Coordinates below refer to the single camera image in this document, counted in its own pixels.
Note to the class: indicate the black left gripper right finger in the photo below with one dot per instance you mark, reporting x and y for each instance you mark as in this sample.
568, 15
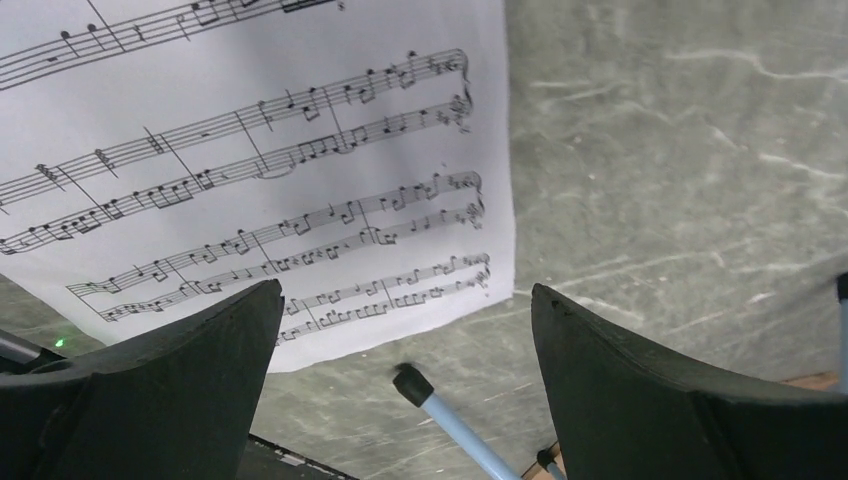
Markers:
626, 407

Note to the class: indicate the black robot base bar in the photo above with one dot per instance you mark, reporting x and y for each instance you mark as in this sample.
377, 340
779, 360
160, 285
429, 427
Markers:
265, 460

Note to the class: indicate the sheet music page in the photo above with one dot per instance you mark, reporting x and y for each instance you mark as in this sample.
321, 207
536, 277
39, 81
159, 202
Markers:
160, 156

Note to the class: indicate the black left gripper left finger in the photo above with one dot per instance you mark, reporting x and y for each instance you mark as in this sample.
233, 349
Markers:
176, 402

